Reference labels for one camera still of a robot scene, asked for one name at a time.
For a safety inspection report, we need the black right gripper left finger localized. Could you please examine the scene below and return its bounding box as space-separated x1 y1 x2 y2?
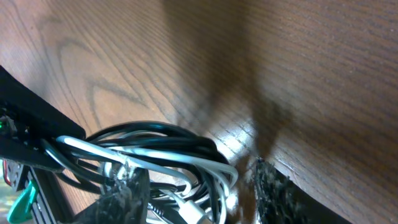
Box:
74 169 150 224

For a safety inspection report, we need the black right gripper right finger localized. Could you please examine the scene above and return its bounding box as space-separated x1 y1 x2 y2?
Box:
254 158 349 224

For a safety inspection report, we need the black usb cable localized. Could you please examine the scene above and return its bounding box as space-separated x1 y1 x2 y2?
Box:
40 120 231 224

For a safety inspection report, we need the white usb cable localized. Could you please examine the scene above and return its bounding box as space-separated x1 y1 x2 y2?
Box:
55 135 239 224

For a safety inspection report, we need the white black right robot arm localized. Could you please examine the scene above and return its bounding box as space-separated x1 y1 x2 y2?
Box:
1 70 238 223

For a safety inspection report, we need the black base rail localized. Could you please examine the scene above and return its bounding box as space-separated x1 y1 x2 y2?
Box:
1 159 73 224

